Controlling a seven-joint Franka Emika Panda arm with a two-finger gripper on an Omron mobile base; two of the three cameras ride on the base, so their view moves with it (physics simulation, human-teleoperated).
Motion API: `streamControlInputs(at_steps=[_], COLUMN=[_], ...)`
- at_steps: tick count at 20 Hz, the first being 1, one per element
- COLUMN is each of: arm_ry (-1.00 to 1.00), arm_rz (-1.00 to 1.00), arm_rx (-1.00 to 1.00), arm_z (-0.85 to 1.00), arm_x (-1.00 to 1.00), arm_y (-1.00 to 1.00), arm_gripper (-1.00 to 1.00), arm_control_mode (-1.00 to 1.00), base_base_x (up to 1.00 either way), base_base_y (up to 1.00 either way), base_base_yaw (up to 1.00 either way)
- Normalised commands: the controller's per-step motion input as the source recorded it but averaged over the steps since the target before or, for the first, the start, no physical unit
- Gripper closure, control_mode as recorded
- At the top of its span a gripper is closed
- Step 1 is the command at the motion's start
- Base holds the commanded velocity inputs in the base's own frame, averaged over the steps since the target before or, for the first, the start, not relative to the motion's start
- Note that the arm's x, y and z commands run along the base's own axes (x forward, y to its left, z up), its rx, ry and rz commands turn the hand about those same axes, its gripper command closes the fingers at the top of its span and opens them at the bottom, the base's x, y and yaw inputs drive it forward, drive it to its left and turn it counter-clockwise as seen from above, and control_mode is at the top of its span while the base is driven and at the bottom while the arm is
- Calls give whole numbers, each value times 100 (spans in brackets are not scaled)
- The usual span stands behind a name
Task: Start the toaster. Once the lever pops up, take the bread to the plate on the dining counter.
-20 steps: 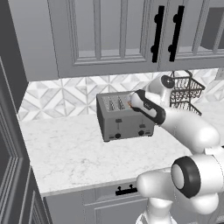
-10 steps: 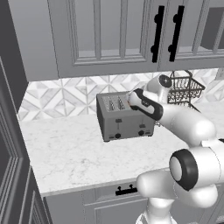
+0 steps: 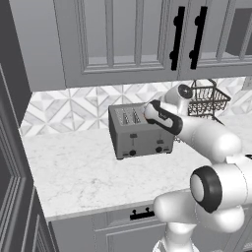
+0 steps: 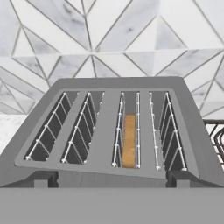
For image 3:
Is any black wire basket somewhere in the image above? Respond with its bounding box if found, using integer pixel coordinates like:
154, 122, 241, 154
187, 78, 232, 120

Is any grey glazed wall cupboard door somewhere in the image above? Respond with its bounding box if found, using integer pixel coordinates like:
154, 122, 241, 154
177, 0, 252, 82

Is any wide grey wall cupboard door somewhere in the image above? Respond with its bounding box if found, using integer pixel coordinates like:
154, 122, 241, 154
53, 0, 190, 89

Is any grey wall cupboard body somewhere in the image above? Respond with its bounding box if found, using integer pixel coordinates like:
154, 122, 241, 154
8, 0, 68, 94

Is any grey base cupboard door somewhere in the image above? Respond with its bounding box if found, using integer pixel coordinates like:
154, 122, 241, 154
94, 222, 171, 252

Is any black drawer handle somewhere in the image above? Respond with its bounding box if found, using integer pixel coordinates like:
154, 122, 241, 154
129, 207, 156, 221

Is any dark grey tall cupboard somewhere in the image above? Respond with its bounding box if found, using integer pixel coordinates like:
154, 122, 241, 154
0, 0, 61, 252

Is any black cupboard door handle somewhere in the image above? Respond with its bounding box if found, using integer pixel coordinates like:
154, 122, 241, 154
168, 6, 187, 72
188, 5, 209, 71

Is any grey metal toaster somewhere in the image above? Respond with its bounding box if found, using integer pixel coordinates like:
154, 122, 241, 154
107, 101, 175, 161

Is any grey drawer front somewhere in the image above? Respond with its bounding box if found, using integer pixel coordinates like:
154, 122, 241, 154
91, 205, 165, 230

